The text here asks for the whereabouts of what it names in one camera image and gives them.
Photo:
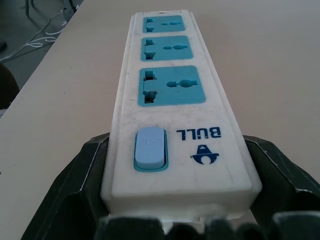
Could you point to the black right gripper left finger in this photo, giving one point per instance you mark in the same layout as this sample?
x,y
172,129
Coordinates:
x,y
67,190

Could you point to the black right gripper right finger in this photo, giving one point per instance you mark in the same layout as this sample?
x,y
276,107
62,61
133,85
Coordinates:
x,y
280,180

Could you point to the white power strip blue sockets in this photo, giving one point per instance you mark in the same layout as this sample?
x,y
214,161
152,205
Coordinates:
x,y
172,120

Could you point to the dark round object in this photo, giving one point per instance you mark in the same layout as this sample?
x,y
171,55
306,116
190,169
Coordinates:
x,y
7,85

